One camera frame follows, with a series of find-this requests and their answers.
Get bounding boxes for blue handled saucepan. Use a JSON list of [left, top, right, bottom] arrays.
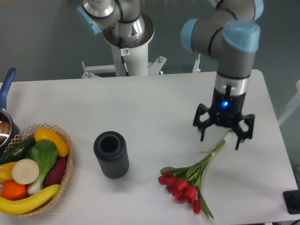
[[0, 67, 19, 155]]

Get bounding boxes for white metal base frame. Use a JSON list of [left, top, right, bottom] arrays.
[[81, 54, 201, 79]]

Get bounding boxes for dark grey ribbed vase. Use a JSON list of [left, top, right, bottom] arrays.
[[93, 131, 129, 179]]

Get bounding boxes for woven wicker basket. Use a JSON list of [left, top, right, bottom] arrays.
[[4, 124, 74, 217]]

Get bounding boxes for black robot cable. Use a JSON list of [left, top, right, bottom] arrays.
[[118, 37, 130, 77]]

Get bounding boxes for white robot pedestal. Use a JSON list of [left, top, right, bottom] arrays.
[[111, 44, 148, 77]]

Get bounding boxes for yellow banana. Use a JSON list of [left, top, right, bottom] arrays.
[[0, 184, 60, 215]]

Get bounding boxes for green bok choy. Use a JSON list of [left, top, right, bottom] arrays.
[[26, 140, 58, 195]]

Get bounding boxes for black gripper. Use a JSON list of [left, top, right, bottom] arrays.
[[193, 88, 255, 151]]

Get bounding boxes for red tulip bouquet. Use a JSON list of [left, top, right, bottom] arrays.
[[158, 129, 233, 218]]

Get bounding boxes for yellow bell pepper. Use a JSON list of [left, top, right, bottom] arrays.
[[0, 162, 16, 184]]

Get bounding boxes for purple sweet potato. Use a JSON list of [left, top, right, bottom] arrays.
[[45, 157, 68, 187]]

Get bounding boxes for green cucumber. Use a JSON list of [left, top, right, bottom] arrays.
[[0, 137, 36, 165]]

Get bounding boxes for orange fruit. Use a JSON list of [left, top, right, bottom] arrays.
[[0, 180, 27, 201]]

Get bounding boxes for white frame at right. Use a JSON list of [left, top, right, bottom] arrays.
[[277, 80, 300, 126]]

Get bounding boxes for black device at edge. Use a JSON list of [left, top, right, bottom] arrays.
[[283, 190, 300, 215]]

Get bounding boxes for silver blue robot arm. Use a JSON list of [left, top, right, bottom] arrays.
[[76, 0, 264, 142]]

